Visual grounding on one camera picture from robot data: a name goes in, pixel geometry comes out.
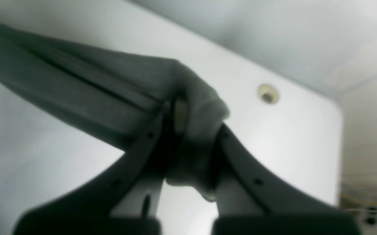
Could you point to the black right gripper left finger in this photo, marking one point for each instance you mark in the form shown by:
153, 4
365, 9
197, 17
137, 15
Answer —
122, 200

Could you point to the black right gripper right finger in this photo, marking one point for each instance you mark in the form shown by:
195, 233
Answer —
252, 200

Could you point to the dark grey T-shirt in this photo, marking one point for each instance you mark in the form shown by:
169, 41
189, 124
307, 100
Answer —
113, 96

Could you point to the right table cable grommet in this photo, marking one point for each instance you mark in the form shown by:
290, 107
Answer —
268, 94

